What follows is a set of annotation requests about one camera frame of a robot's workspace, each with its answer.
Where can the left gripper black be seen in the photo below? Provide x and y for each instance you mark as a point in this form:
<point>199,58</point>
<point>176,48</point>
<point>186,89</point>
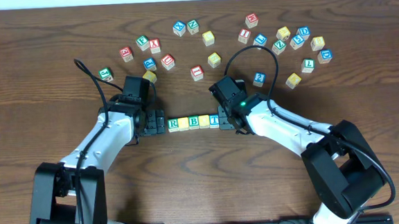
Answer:
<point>155,121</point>

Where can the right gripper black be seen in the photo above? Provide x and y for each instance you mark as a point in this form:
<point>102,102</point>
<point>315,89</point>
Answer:
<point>225,118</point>

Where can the blue T block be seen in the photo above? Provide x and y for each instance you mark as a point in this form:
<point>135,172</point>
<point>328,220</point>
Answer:
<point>214,121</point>

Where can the green B block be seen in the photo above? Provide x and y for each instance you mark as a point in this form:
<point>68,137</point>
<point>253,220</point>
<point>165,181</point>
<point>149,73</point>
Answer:
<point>193,122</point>

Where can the green R block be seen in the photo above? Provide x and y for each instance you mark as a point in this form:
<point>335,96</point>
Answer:
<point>173,125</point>

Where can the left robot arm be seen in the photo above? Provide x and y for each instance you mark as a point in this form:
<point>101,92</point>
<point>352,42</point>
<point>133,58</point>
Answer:
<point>72,191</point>

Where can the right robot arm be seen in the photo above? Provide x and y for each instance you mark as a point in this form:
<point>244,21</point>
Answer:
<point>343,169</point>

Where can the blue P block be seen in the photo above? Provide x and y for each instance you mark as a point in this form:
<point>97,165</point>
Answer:
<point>150,64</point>

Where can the blue 2 block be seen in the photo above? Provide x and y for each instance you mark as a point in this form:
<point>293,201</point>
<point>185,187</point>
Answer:
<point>259,79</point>

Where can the green J block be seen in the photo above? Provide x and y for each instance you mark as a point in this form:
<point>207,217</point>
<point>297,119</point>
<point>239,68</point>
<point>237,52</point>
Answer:
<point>106,74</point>

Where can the red block upper left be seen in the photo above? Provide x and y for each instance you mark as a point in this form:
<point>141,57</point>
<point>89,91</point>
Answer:
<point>126,54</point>

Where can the red I block centre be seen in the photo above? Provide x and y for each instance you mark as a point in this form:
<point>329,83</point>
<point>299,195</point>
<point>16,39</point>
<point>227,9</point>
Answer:
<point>197,73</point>

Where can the red i block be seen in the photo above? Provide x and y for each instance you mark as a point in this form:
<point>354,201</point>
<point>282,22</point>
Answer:
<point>197,73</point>
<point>244,36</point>

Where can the red U block upper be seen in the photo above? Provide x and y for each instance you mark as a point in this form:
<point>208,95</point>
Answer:
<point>168,62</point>

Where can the green F block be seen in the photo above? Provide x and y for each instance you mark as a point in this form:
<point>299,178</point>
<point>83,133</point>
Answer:
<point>143,42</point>

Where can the red Y block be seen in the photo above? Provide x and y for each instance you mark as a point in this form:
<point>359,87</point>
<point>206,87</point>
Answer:
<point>155,45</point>

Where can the red I block right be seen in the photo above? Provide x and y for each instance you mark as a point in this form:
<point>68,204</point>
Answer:
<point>244,36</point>

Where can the blue L block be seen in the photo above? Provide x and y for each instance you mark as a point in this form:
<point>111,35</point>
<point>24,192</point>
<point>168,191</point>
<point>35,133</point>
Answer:
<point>260,40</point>

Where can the green Z block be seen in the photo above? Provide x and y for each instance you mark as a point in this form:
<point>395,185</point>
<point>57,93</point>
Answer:
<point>278,47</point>

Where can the green N block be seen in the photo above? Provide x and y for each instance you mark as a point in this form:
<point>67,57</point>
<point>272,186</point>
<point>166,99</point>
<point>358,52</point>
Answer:
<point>193,27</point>

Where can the red H block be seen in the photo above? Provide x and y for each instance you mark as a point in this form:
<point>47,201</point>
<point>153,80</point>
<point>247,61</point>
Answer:
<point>251,20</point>

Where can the blue X block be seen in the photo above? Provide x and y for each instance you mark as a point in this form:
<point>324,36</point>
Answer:
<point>179,28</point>

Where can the green L block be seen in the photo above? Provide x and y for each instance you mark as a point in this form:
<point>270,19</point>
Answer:
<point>307,66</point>

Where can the blue 5 block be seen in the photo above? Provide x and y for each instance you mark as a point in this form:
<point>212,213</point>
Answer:
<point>296,42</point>

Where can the blue D block upper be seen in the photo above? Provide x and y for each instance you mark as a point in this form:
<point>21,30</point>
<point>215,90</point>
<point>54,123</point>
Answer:
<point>304,32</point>

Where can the blue d block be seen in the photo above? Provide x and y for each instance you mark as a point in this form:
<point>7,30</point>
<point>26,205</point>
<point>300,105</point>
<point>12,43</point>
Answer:
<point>304,32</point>
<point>325,56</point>

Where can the yellow 8 block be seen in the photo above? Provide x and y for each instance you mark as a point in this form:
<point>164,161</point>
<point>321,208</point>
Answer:
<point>317,43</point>

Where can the blue D block right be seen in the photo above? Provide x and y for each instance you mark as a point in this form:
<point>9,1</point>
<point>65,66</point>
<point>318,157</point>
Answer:
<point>325,56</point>

